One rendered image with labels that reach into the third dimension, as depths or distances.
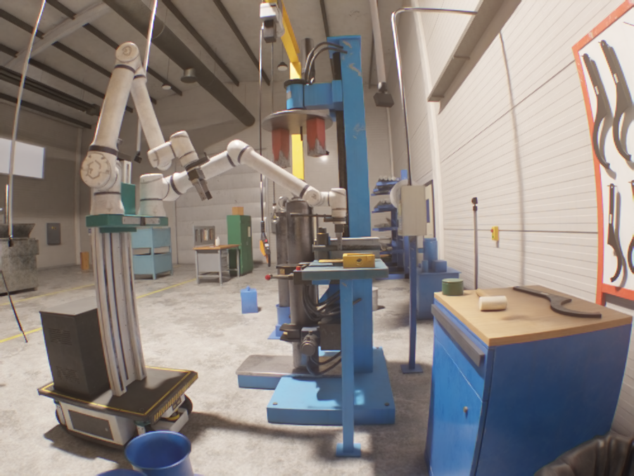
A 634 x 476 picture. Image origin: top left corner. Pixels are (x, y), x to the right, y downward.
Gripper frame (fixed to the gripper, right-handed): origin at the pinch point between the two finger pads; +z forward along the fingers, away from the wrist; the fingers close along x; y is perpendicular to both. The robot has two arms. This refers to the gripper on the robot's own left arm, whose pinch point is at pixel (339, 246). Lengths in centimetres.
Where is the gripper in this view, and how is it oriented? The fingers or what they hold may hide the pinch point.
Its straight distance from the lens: 202.8
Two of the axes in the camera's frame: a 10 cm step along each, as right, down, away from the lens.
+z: 0.2, 10.0, 0.3
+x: 1.1, -0.3, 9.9
